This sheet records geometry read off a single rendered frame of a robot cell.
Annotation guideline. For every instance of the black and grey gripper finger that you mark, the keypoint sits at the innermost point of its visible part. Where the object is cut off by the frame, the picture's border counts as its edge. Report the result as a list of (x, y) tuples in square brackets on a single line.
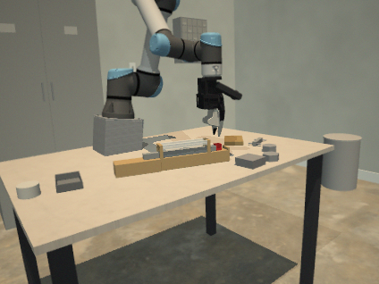
[(218, 118), (209, 115)]

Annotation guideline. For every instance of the grey cylinder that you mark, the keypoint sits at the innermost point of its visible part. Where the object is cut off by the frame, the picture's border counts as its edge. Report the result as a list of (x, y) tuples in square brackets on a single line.
[(28, 189)]

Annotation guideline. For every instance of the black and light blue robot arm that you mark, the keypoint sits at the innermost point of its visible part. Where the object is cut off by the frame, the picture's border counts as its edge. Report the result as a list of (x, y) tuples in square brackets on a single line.
[(124, 83)]

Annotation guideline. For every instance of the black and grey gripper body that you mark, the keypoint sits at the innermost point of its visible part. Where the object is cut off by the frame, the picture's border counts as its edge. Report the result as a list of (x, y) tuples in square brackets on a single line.
[(204, 100)]

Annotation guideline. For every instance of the brown wooden board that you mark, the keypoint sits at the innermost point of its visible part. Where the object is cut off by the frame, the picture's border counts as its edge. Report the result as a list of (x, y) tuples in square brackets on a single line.
[(233, 141)]

